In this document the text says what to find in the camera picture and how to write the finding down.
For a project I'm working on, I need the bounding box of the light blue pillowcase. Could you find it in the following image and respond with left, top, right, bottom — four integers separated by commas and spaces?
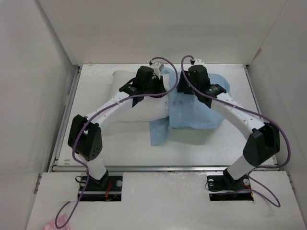
148, 67, 232, 146

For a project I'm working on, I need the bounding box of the white pillow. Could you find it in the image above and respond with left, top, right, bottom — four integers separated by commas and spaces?
109, 70, 170, 122

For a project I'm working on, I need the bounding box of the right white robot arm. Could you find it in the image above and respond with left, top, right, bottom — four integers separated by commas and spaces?
177, 65, 280, 189

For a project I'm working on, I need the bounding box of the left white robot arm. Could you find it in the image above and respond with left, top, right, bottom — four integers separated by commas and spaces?
68, 62, 166, 190

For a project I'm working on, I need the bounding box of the pink plastic bag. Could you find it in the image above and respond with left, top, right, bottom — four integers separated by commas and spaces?
43, 215, 68, 230

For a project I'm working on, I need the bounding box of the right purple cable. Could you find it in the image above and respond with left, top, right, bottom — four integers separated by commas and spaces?
180, 55, 292, 208

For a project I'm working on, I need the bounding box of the purple cable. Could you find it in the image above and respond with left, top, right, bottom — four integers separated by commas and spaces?
180, 55, 292, 208
55, 57, 179, 228

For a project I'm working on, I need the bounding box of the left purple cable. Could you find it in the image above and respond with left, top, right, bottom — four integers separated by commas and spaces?
55, 57, 179, 228

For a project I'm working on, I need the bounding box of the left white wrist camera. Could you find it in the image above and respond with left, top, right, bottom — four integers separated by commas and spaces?
149, 61, 164, 72

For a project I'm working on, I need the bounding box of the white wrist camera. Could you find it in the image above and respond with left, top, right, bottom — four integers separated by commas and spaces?
149, 61, 164, 72
190, 58, 205, 66

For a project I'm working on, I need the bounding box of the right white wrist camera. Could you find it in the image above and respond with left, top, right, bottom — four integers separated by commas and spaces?
190, 58, 205, 66

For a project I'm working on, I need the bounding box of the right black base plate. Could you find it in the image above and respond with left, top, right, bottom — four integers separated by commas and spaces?
206, 175, 254, 201

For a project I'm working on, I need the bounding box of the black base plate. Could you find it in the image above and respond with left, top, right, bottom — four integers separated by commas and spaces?
75, 175, 123, 202
206, 175, 254, 201

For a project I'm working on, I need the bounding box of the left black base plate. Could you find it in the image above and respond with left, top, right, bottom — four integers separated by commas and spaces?
75, 175, 123, 202

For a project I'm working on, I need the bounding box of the aluminium front rail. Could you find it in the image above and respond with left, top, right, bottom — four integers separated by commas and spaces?
51, 164, 280, 173

